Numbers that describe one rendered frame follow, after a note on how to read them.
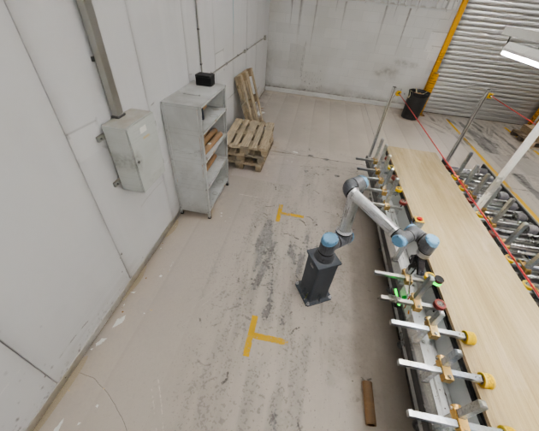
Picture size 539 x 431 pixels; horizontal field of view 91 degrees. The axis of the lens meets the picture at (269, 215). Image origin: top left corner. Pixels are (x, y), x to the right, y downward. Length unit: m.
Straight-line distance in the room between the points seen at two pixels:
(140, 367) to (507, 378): 2.64
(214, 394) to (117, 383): 0.80
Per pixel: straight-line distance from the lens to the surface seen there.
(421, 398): 2.21
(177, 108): 3.14
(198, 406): 2.64
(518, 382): 2.36
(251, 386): 2.65
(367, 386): 2.77
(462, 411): 1.91
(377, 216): 2.02
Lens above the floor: 2.55
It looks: 41 degrees down
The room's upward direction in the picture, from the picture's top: 6 degrees clockwise
